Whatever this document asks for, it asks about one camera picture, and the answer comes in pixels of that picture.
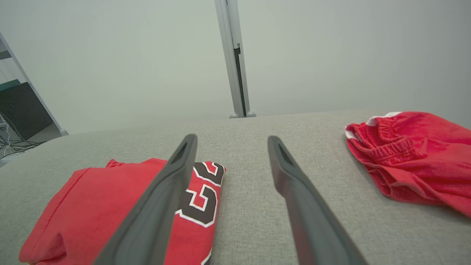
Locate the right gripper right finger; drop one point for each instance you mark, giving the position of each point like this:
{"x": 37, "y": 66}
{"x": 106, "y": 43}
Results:
{"x": 309, "y": 221}

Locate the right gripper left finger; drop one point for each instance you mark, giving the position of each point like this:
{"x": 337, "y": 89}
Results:
{"x": 154, "y": 213}

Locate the red basketball jersey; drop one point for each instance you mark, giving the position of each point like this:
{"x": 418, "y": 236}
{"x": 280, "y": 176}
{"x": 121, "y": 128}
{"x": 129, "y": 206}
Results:
{"x": 92, "y": 206}

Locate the red basketball shorts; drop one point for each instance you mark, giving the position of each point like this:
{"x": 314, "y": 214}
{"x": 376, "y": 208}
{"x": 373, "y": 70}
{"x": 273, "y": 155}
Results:
{"x": 419, "y": 162}

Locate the black cabinet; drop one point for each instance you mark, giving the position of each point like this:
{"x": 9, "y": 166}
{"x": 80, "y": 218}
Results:
{"x": 22, "y": 110}

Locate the slanted grey frame post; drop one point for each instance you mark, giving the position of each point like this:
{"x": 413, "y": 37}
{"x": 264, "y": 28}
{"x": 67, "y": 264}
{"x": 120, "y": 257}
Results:
{"x": 33, "y": 92}

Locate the grey metal partition post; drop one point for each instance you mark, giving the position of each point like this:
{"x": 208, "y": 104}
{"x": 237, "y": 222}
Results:
{"x": 235, "y": 55}

